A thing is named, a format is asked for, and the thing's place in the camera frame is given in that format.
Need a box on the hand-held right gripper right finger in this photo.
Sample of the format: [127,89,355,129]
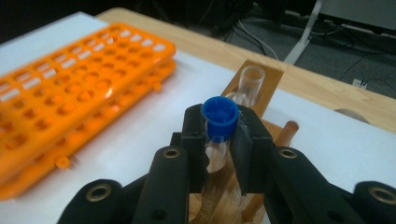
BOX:
[229,105,276,198]

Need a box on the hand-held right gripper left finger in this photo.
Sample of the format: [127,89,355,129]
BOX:
[170,103,210,194]

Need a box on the blue-capped plastic tube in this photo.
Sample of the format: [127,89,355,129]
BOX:
[201,95,240,175]

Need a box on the clear test tube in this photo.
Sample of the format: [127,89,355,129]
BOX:
[228,64,266,108]

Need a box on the wooden test tube rack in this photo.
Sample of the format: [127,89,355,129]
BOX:
[188,59,301,224]

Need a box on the orange plastic tube rack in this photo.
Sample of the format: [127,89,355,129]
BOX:
[0,22,177,201]

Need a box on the white power socket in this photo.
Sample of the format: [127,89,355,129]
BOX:
[352,78,369,91]

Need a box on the grey metal stand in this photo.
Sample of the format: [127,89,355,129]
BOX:
[283,0,396,65]

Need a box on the black floor cable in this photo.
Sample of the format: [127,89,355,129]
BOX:
[232,22,269,57]

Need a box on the white floor cable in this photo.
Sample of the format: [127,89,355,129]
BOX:
[237,20,279,61]

